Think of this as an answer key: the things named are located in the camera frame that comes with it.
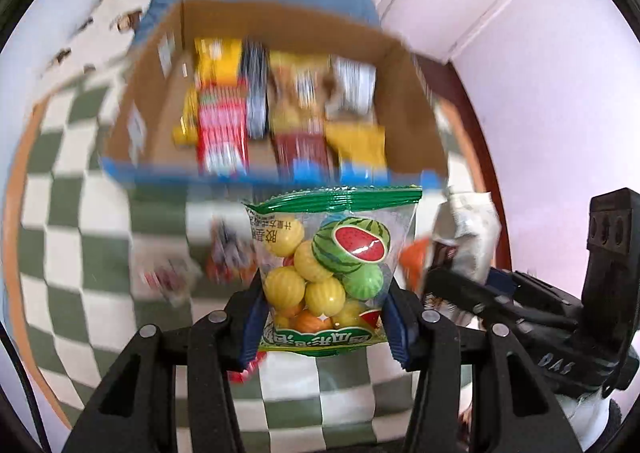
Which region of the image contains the green checkered mat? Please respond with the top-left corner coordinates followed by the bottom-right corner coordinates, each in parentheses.
top-left (5, 58), bottom-right (511, 436)

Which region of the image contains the white wafer packet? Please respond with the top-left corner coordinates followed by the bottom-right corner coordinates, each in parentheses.
top-left (325, 57), bottom-right (377, 117)

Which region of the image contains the long red snack packet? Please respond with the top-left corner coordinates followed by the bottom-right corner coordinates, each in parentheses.
top-left (196, 82), bottom-right (250, 177)

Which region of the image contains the green gumball candy bag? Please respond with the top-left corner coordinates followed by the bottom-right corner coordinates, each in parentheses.
top-left (242, 185), bottom-right (424, 357)

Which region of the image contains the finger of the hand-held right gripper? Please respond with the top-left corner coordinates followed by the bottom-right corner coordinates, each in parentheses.
top-left (424, 267), bottom-right (576, 349)
top-left (487, 267), bottom-right (591, 330)

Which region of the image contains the bear print pillow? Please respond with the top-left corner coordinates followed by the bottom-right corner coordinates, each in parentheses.
top-left (34, 0), bottom-right (159, 100)

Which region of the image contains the clear biscuit bag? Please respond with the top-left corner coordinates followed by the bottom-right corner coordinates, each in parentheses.
top-left (267, 52), bottom-right (334, 134)

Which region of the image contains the small white candy packet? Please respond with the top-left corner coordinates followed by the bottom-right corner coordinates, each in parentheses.
top-left (141, 254), bottom-right (203, 305)

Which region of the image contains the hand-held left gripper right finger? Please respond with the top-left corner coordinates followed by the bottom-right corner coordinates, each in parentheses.
top-left (382, 278), bottom-right (568, 453)

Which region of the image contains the white blue snack packet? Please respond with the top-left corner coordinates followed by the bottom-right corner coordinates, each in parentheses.
top-left (431, 187), bottom-right (502, 326)

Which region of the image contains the large yellow black packet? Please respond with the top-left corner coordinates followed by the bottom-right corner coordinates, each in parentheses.
top-left (172, 37), bottom-right (269, 146)

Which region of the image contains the small yellow snack packet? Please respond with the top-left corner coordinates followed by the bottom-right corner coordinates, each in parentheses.
top-left (324, 120), bottom-right (387, 170)

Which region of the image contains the black cable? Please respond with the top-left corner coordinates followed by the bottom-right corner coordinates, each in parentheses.
top-left (0, 323), bottom-right (52, 453)

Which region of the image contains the dark red square packet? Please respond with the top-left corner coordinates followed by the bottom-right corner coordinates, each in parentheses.
top-left (272, 130), bottom-right (335, 180)

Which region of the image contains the red triangular snack packet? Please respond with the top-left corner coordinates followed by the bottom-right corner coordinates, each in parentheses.
top-left (227, 352), bottom-right (269, 385)

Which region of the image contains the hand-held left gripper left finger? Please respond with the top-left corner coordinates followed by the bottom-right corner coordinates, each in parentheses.
top-left (62, 273), bottom-right (271, 453)

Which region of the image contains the panda print snack packet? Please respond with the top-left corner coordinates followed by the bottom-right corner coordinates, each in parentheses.
top-left (207, 217), bottom-right (257, 261)

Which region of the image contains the printed cardboard box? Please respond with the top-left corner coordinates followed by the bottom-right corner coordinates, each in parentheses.
top-left (100, 0), bottom-right (449, 190)

